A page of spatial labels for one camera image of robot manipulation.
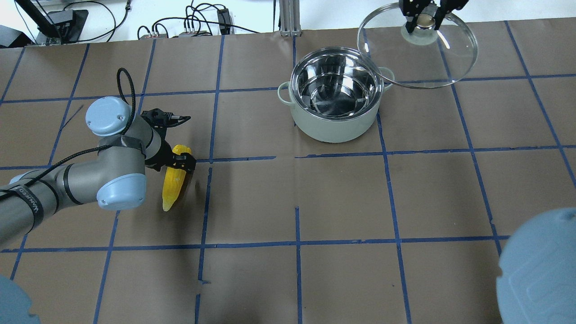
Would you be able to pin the aluminium frame post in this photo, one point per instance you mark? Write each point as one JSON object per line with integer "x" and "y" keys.
{"x": 289, "y": 13}

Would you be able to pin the yellow corn cob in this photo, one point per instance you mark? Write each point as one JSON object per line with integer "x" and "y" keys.
{"x": 173, "y": 180}

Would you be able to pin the usb hub with cables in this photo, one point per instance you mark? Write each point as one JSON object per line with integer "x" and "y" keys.
{"x": 198, "y": 19}

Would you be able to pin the brown paper table cover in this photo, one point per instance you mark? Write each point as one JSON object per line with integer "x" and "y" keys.
{"x": 401, "y": 225}

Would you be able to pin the pale green steel pot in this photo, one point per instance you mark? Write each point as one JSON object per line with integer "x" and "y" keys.
{"x": 334, "y": 93}

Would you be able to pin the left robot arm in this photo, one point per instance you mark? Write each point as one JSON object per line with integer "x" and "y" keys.
{"x": 112, "y": 174}

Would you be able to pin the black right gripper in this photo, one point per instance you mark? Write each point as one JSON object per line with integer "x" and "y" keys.
{"x": 410, "y": 10}

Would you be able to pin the black monitor stand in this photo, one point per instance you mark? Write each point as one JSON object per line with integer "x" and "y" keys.
{"x": 55, "y": 28}

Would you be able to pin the glass pot lid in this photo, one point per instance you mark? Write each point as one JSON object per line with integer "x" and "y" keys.
{"x": 426, "y": 59}

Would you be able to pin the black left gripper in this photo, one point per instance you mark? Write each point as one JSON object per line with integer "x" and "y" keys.
{"x": 161, "y": 159}

